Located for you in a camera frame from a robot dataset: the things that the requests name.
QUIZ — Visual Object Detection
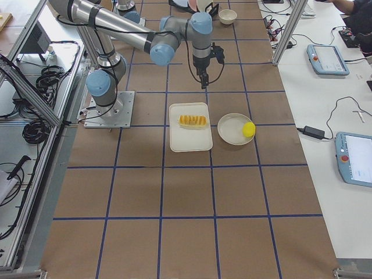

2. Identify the beige bowl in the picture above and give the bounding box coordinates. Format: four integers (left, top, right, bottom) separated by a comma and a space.
218, 9, 237, 25

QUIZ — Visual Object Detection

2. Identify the beige plate in rack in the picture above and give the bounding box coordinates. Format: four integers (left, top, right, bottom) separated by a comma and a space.
196, 0, 213, 12

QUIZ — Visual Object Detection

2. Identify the twisted yellow bread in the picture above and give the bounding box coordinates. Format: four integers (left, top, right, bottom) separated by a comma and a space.
178, 115, 208, 128

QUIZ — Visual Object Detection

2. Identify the black plate rack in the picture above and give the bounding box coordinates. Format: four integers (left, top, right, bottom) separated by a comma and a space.
205, 2, 219, 17

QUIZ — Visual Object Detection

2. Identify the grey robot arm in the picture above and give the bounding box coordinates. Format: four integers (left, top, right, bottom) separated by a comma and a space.
50, 1, 213, 89

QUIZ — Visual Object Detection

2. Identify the aluminium frame post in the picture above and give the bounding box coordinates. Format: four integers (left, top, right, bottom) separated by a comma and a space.
272, 0, 307, 66

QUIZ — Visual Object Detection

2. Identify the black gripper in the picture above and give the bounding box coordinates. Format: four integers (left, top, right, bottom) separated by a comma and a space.
192, 56, 210, 89

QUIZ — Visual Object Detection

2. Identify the yellow lemon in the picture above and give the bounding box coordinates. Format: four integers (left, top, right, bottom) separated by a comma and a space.
242, 122, 256, 138

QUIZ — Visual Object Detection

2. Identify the teach pendant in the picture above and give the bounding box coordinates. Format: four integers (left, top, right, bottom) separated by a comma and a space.
306, 44, 349, 76
335, 132, 371, 188

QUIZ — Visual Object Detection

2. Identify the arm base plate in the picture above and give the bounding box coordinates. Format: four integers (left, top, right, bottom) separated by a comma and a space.
84, 91, 135, 128

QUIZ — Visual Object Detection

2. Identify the far teach pendant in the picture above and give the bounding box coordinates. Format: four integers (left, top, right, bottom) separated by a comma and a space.
306, 44, 349, 76

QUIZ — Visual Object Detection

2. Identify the blue plate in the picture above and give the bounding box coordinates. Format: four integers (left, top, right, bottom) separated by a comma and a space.
168, 0, 195, 13

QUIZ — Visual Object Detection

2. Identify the white rectangular tray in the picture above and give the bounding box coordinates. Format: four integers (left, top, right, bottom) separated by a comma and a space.
169, 102, 213, 152

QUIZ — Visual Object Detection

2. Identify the pink plate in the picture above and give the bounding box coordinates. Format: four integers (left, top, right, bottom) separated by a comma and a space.
188, 0, 198, 12

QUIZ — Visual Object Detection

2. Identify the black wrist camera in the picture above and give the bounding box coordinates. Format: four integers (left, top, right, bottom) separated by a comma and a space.
211, 42, 225, 65

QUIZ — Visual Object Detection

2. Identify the black power adapter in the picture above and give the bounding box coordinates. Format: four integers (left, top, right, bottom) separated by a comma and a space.
302, 126, 325, 140

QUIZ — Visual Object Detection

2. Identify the near teach pendant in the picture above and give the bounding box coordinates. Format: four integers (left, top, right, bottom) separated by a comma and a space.
335, 132, 371, 188

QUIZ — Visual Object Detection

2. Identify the white shallow dish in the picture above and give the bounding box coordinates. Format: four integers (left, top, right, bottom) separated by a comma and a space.
217, 113, 255, 145

